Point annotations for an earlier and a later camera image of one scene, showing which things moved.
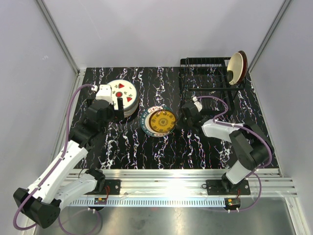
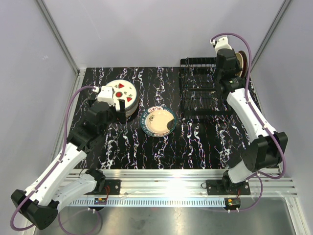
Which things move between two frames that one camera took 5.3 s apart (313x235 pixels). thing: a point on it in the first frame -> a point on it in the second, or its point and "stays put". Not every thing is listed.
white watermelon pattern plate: (125, 89) stays put
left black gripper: (117, 114) stays put
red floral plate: (245, 66) stays put
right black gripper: (179, 121) -> (237, 66)
